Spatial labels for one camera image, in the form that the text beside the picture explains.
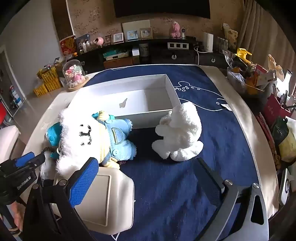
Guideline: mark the white printed cup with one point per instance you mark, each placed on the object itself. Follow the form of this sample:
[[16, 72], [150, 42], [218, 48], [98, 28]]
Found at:
[[144, 49]]

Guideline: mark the beige giraffe plush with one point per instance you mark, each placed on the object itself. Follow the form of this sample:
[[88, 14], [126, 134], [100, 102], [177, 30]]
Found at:
[[230, 34]]

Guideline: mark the glass dome with flowers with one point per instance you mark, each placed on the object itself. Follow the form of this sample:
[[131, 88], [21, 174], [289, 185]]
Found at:
[[75, 74]]

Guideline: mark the beige curtain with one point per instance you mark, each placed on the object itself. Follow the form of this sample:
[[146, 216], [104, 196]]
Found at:
[[263, 27]]

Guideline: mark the clear plastic bag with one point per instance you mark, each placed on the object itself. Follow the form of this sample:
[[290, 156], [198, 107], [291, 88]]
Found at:
[[238, 76]]

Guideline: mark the white cardboard box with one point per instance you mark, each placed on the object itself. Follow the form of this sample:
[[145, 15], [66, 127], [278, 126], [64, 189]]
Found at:
[[143, 99]]

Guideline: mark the small white box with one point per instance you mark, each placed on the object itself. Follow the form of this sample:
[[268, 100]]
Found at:
[[135, 51]]

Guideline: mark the pink white picture frame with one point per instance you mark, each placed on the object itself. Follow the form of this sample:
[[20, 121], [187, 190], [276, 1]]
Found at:
[[118, 38]]

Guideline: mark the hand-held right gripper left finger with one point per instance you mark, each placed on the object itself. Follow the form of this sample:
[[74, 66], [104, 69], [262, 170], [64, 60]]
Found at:
[[84, 183]]

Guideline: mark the stack of books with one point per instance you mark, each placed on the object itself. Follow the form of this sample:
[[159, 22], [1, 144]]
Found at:
[[115, 55]]

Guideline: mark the pink round device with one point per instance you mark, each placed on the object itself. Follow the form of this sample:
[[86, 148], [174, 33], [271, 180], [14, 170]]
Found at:
[[99, 41]]

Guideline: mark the person's left hand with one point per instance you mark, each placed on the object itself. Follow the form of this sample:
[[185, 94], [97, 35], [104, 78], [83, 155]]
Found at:
[[17, 215]]

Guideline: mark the black television cabinet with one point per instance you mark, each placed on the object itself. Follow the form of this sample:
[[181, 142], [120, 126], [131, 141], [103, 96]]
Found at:
[[159, 55]]

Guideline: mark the small white camera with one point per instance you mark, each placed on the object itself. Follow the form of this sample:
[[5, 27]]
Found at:
[[183, 32]]

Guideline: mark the dark green package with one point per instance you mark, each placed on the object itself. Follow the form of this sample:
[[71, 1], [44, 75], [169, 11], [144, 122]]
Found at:
[[279, 132]]

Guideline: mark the blue picture frame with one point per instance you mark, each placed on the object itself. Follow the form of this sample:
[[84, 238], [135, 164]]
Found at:
[[132, 35]]

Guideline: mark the pink plush toy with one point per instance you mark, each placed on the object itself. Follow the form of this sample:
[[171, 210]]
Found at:
[[175, 29]]

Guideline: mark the white sofa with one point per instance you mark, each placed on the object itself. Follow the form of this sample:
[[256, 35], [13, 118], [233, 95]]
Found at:
[[8, 141]]

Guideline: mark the black wall television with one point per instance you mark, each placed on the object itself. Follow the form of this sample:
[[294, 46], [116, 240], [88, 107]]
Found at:
[[161, 8]]

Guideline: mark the small dark picture frame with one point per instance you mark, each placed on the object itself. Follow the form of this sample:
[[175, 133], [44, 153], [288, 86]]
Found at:
[[108, 39]]

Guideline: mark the white canvas board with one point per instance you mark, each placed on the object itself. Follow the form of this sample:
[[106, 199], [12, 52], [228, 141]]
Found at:
[[136, 25]]

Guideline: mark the navy blue blanket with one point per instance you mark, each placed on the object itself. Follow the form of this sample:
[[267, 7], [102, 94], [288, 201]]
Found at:
[[175, 197]]

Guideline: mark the red gift bag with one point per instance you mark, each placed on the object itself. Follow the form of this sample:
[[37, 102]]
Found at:
[[272, 107]]

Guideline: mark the white red printed carton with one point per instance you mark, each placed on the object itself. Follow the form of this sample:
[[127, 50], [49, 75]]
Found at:
[[266, 76]]

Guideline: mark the orange fruit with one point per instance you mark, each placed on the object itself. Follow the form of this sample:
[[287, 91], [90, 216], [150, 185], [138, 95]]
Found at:
[[74, 54]]

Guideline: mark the white electronic device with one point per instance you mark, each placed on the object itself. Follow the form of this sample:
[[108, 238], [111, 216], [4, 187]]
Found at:
[[285, 187]]

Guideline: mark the white triple window frame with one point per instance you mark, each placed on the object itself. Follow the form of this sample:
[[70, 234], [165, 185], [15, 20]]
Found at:
[[177, 45]]

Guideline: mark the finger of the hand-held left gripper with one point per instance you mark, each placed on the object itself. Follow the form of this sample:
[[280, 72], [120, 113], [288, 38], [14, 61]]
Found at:
[[24, 160], [39, 159]]

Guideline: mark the row of clear bottles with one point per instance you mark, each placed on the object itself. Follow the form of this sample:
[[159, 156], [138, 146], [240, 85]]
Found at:
[[222, 43]]

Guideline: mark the cream plush toy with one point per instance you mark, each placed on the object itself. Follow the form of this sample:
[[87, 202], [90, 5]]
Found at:
[[276, 67]]

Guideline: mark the yellow pouch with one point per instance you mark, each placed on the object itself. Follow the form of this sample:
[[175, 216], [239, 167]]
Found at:
[[289, 146]]

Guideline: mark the yellow plastic toy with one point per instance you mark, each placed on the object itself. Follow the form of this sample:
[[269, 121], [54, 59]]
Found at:
[[242, 55]]

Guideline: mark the white fluffy plush dog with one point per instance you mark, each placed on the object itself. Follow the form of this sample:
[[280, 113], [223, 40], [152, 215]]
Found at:
[[78, 129]]

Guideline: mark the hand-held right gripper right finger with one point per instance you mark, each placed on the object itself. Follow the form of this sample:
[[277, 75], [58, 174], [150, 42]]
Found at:
[[208, 171]]

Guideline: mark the storage rack with items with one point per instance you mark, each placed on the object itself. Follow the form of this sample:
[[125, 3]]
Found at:
[[15, 97]]

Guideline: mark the blue gift box with bottles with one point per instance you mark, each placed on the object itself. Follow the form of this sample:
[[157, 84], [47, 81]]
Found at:
[[83, 42]]

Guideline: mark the red gold printed box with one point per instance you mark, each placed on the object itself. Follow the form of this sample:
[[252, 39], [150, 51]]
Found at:
[[68, 45]]

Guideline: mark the teal garment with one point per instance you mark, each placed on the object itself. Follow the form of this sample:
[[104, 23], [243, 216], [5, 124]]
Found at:
[[52, 136]]

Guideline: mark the wooden picture frame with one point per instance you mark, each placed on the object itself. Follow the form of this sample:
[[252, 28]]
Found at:
[[146, 33]]

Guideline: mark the white towel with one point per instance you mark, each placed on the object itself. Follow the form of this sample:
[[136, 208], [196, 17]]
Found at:
[[180, 129]]

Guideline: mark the brown wooden box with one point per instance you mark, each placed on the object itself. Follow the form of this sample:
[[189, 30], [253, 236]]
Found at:
[[118, 63]]

